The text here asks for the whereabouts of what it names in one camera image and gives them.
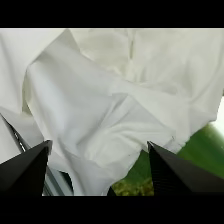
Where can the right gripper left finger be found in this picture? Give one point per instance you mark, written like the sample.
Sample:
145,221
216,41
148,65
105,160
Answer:
23,173

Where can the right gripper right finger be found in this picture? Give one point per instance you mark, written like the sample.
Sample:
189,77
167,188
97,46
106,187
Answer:
176,176

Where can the silver frame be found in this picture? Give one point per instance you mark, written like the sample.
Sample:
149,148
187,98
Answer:
56,183

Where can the white garment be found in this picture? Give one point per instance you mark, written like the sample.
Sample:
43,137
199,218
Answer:
110,96

